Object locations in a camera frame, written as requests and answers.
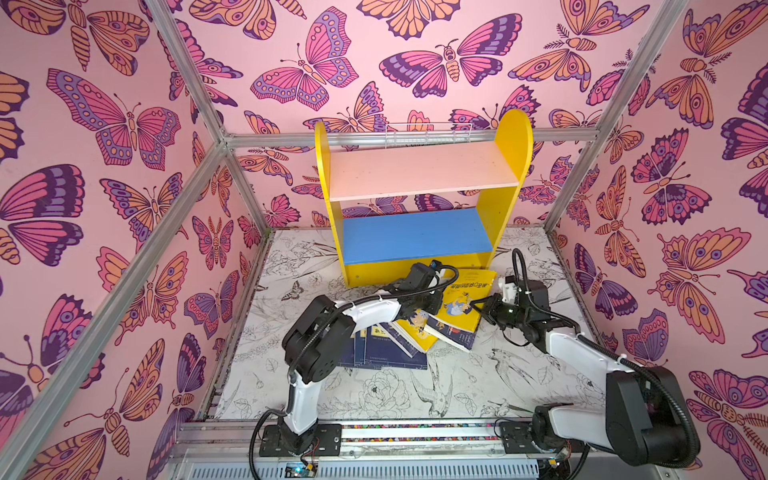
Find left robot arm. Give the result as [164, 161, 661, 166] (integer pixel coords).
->
[262, 260, 459, 455]

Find navy book right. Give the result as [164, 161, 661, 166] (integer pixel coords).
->
[362, 325, 428, 370]

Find yellow pink blue bookshelf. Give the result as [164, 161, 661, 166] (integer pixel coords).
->
[314, 110, 534, 287]

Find yellow cartoon girl book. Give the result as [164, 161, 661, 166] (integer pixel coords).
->
[437, 269, 497, 333]

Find navy book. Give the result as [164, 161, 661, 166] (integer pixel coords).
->
[339, 336, 355, 368]
[362, 325, 428, 370]
[353, 330, 370, 369]

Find navy book middle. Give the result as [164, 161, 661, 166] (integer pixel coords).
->
[353, 330, 370, 369]

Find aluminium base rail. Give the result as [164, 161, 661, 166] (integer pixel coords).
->
[165, 419, 678, 479]

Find aluminium frame bars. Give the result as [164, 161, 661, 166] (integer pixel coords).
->
[0, 0, 691, 480]

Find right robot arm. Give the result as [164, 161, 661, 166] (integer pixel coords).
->
[470, 276, 701, 469]

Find navy book left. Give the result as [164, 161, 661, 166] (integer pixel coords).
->
[339, 336, 355, 368]

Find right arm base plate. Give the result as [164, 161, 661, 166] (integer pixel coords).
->
[493, 418, 584, 456]

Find yellow cartoon boy book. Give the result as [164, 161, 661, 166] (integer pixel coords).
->
[391, 319, 438, 353]

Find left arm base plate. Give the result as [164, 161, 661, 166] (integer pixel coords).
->
[258, 423, 342, 457]

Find dark blue portrait book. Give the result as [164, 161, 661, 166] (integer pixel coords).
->
[423, 314, 476, 352]

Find small green circuit board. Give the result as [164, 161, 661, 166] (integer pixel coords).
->
[284, 462, 318, 479]

